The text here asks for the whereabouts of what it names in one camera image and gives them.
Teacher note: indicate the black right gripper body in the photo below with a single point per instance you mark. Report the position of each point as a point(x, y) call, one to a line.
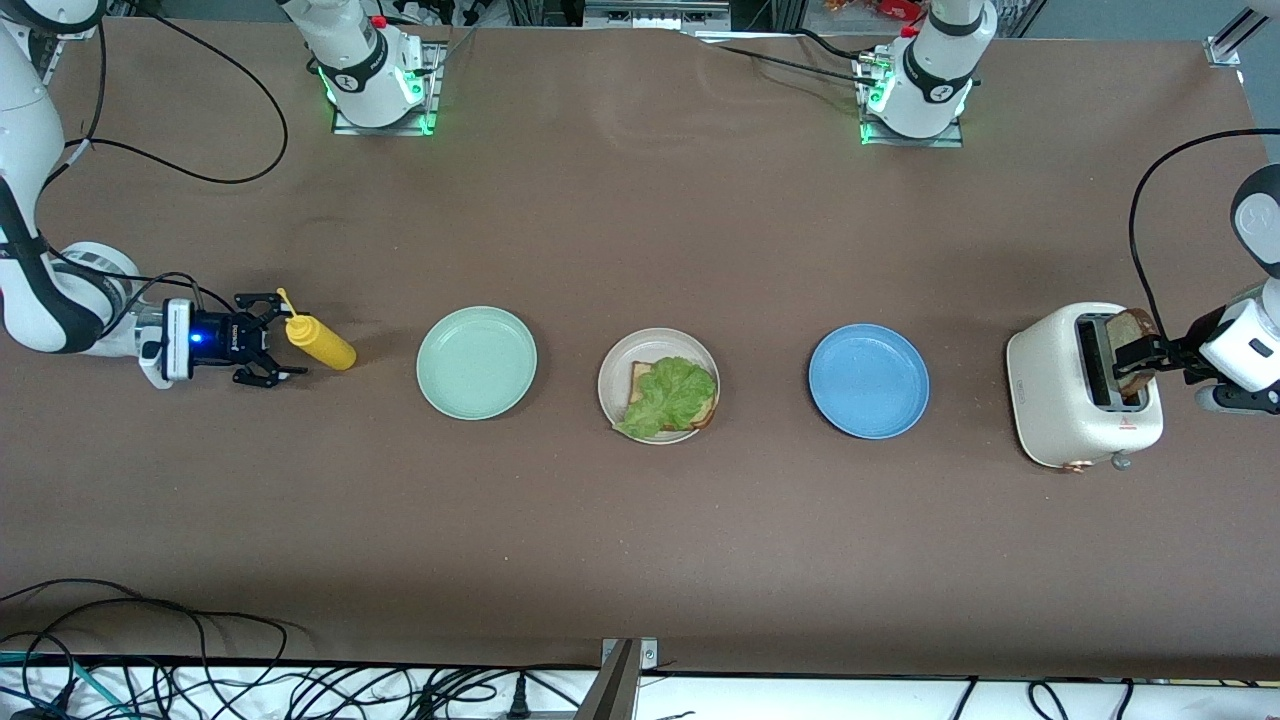
point(222, 338)

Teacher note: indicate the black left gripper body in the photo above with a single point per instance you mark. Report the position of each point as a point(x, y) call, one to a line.
point(1184, 351)

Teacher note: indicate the brown bread slice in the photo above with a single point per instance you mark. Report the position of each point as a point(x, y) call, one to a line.
point(640, 378)
point(1130, 325)

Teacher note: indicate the green lettuce leaf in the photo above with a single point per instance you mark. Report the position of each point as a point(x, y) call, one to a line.
point(670, 395)

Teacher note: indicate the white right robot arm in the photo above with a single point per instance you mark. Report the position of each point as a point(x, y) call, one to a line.
point(25, 130)

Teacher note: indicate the mint green plate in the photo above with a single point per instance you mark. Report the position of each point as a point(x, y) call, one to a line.
point(476, 363)

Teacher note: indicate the blue plate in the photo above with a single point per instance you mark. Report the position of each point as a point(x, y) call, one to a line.
point(868, 380)

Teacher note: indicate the beige plate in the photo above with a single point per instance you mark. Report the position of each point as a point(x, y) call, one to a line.
point(660, 342)

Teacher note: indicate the yellow mustard squeeze bottle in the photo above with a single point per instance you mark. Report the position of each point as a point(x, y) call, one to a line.
point(325, 345)

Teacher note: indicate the white toaster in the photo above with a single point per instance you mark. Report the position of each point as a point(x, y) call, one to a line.
point(1045, 400)

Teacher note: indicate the black power plug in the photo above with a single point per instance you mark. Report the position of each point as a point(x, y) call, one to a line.
point(518, 700)

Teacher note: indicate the red packet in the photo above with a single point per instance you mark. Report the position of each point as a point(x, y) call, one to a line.
point(900, 10)

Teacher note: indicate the grey metal beam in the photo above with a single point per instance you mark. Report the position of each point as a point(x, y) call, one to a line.
point(612, 690)

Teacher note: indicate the grey metal box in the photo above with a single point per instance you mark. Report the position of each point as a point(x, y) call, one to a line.
point(650, 15)

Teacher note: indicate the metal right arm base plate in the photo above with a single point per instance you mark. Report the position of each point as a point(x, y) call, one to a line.
point(434, 90)

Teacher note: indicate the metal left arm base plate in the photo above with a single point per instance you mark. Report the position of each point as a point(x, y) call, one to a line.
point(950, 140)

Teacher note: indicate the aluminium frame profile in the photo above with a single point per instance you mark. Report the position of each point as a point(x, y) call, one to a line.
point(85, 28)
point(1225, 50)

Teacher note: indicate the small metal bracket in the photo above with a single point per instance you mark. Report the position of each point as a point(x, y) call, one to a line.
point(650, 655)

